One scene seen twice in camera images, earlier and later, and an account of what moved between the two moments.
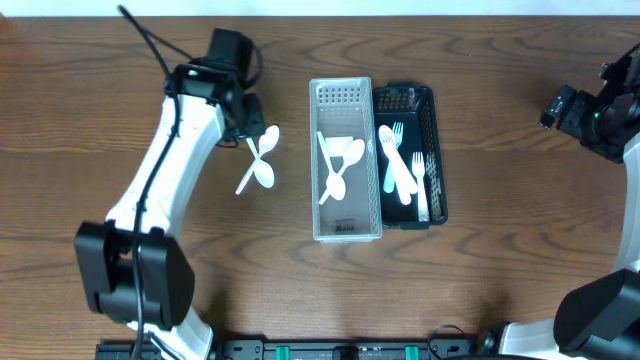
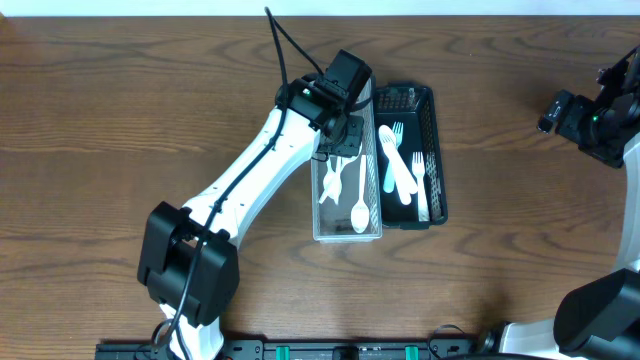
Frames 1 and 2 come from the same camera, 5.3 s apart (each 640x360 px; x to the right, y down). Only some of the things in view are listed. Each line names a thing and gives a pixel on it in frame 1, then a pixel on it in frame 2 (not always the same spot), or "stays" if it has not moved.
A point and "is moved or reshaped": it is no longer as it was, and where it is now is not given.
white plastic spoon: (353, 152) stays
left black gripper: (251, 122) -> (342, 138)
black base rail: (324, 350) stays
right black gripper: (570, 116) stays
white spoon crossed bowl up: (267, 142) is moved or reshaped
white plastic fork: (418, 171) stays
